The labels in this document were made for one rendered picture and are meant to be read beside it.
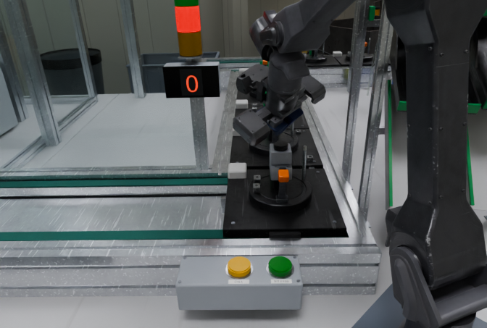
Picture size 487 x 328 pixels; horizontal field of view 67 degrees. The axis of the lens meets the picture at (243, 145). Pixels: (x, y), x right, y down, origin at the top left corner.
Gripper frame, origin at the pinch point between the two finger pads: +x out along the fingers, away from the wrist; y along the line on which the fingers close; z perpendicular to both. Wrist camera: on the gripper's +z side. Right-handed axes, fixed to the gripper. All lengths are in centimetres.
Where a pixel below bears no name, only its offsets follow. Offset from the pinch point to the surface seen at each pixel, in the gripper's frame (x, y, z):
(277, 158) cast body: 7.0, 2.0, -3.0
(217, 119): 65, -21, 51
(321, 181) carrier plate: 19.1, -7.5, -9.3
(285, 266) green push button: 5.5, 16.5, -20.2
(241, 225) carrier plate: 11.7, 15.9, -8.0
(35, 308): 18, 54, 6
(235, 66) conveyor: 94, -65, 94
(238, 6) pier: 269, -262, 329
